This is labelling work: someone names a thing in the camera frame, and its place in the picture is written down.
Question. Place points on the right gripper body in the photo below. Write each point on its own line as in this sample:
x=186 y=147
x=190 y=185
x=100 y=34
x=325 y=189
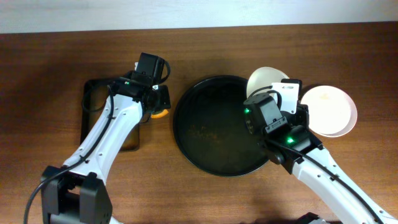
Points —
x=302 y=113

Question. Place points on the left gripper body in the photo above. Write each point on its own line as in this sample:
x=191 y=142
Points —
x=161 y=101

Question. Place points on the orange green sponge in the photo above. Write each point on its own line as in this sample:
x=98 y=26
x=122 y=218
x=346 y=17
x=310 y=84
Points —
x=159 y=114

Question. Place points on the white plate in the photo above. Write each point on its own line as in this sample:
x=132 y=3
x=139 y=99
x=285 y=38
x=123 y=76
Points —
x=332 y=112
x=262 y=77

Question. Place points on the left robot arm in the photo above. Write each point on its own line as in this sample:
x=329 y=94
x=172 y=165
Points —
x=76 y=191

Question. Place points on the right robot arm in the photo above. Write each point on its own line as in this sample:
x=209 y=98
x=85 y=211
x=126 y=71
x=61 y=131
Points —
x=320 y=172

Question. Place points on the black rectangular tray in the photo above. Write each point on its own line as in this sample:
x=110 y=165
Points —
x=94 y=95

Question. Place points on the round black tray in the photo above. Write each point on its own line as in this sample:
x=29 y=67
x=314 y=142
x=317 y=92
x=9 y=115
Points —
x=209 y=128

